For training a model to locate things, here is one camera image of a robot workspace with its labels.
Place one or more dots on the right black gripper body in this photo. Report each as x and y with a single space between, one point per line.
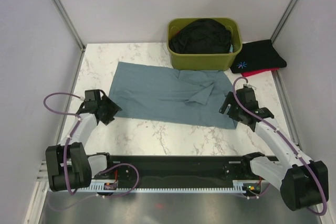
236 110

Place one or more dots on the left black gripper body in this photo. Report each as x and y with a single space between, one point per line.
109 109

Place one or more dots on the blue-grey t shirt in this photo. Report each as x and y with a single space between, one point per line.
170 95

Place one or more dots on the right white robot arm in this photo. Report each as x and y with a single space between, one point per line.
302 182

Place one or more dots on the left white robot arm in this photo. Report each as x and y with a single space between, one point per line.
68 166

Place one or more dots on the folded red t shirt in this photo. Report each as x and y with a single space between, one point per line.
255 72

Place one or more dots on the folded black t shirt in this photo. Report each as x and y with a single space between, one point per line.
257 55

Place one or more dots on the olive green plastic bin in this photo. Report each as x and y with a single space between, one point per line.
204 61

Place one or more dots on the black clothes in bin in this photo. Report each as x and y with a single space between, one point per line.
203 36

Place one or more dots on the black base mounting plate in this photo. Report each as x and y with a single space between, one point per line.
177 172

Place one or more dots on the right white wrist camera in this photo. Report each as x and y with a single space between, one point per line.
249 86

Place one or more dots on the white slotted cable duct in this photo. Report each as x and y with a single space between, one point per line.
101 187

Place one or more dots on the front aluminium rail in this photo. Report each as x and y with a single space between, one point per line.
43 173

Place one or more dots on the left aluminium frame post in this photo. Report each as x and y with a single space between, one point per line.
69 24

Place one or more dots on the aluminium frame post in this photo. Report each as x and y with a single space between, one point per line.
288 10
69 24

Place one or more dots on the right aluminium frame post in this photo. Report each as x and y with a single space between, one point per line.
288 10

